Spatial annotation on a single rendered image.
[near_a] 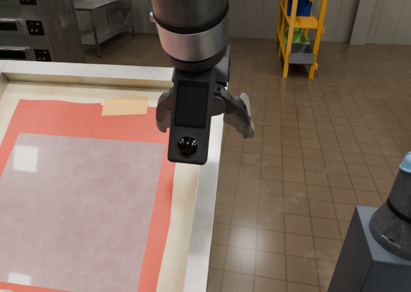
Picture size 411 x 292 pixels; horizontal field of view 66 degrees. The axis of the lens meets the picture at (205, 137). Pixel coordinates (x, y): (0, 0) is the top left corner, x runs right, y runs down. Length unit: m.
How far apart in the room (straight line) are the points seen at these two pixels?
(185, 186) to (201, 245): 0.13
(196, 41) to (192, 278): 0.39
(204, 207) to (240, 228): 1.88
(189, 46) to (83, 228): 0.46
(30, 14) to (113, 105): 4.30
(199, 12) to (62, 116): 0.56
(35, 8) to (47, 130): 4.21
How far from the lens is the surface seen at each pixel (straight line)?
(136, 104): 0.75
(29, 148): 0.80
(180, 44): 0.32
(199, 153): 0.36
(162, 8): 0.30
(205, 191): 0.59
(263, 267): 2.26
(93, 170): 0.70
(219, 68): 0.41
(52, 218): 0.71
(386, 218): 0.86
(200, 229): 0.58
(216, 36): 0.32
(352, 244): 0.98
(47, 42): 5.02
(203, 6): 0.29
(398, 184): 0.81
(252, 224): 2.49
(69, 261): 0.67
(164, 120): 0.47
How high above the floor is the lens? 1.80
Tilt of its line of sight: 31 degrees down
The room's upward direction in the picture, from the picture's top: straight up
